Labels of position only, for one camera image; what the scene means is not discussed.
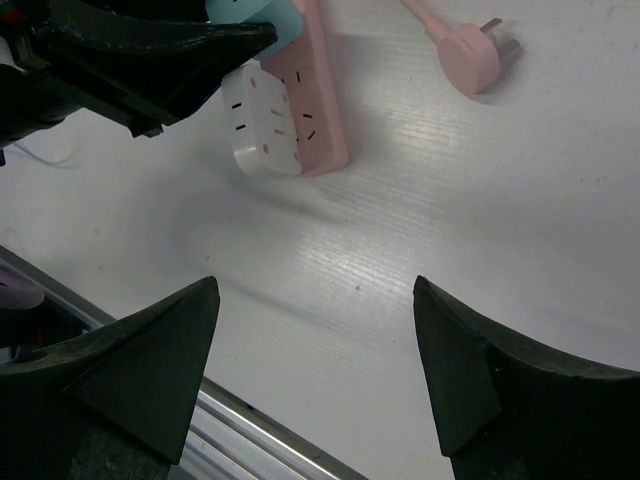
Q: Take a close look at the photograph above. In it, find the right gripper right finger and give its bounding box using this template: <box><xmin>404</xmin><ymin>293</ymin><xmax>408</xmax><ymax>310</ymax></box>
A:
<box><xmin>413</xmin><ymin>277</ymin><xmax>639</xmax><ymax>479</ymax></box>

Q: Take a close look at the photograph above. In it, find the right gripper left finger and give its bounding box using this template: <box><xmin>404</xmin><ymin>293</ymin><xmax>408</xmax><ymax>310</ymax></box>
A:
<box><xmin>1</xmin><ymin>276</ymin><xmax>220</xmax><ymax>479</ymax></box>

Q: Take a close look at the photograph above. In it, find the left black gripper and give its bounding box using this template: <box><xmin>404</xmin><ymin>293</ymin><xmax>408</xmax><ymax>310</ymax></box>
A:
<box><xmin>1</xmin><ymin>1</ymin><xmax>278</xmax><ymax>150</ymax></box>

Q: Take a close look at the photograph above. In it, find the white plug adapter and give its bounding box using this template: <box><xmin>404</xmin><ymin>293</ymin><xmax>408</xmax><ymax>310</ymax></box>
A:
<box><xmin>221</xmin><ymin>64</ymin><xmax>302</xmax><ymax>177</ymax></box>

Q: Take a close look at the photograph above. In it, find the teal plug adapter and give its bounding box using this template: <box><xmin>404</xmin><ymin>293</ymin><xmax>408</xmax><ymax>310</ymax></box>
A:
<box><xmin>204</xmin><ymin>0</ymin><xmax>305</xmax><ymax>62</ymax></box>

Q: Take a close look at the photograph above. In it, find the pink power strip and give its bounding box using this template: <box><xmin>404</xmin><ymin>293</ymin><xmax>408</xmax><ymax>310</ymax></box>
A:
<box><xmin>261</xmin><ymin>0</ymin><xmax>349</xmax><ymax>177</ymax></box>

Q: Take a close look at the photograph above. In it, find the aluminium frame rail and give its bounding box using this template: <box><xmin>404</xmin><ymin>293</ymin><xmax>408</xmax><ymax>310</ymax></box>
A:
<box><xmin>1</xmin><ymin>250</ymin><xmax>357</xmax><ymax>479</ymax></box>

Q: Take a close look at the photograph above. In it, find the thin white cable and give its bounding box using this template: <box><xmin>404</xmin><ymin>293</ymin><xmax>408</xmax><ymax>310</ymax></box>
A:
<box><xmin>9</xmin><ymin>139</ymin><xmax>76</xmax><ymax>169</ymax></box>

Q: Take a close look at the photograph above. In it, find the pink power strip cable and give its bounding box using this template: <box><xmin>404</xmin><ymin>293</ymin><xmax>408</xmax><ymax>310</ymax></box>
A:
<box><xmin>399</xmin><ymin>0</ymin><xmax>524</xmax><ymax>97</ymax></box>

